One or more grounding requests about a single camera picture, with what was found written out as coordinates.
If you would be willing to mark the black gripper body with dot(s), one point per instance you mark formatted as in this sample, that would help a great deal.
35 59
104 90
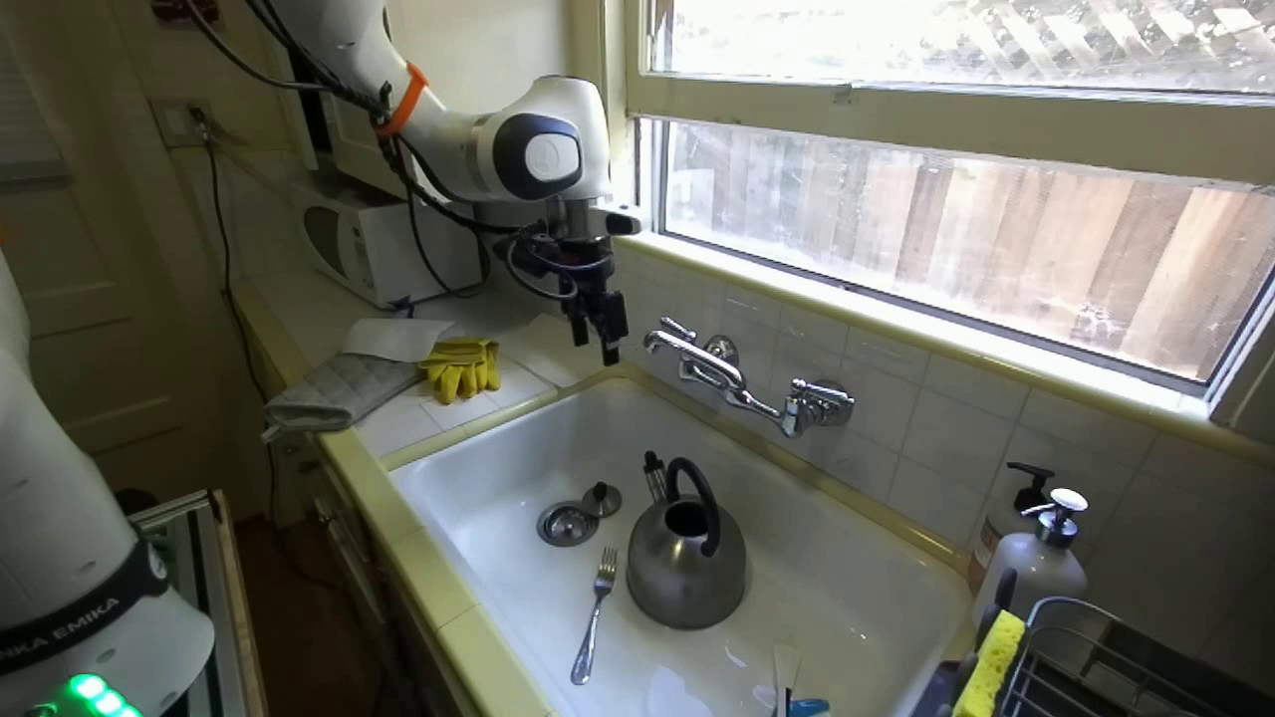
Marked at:
580 253

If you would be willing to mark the chrome wall faucet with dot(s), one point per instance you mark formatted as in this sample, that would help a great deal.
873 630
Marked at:
723 382

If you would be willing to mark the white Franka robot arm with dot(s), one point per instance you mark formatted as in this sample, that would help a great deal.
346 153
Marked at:
464 141

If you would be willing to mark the steel sink drain strainer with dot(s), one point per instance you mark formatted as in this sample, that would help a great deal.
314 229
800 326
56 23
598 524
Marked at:
562 524

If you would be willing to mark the white enamel sink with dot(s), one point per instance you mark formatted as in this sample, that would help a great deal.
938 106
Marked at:
823 599

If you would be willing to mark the yellow rubber gloves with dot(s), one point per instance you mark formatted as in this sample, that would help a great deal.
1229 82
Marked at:
464 374

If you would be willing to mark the steel drain stopper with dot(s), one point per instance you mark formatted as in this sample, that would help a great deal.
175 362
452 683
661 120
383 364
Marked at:
605 499

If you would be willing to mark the white flat board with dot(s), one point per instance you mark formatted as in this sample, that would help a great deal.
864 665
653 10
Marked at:
399 341

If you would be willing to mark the white countertop appliance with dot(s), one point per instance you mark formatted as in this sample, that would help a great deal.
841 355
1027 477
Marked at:
383 244

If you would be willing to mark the grey folded cloth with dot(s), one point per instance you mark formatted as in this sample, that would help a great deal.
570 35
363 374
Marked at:
339 391

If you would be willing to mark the steel fork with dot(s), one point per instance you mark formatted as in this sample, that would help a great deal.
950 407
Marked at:
596 610

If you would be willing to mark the cream lower cabinet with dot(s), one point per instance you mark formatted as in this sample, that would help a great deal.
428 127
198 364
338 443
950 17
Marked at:
346 570

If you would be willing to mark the large kitchen window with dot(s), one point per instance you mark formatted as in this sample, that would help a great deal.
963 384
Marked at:
960 226

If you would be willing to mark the blue plastic utensil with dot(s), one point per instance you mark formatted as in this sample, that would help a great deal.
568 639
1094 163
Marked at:
804 704

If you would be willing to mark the white soap pump bottle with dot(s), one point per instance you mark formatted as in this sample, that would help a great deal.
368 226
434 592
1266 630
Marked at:
1030 565

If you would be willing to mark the yellow sponge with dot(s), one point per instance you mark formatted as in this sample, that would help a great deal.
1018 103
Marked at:
990 665

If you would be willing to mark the dish drying rack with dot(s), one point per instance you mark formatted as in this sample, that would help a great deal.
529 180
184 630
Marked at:
1131 665

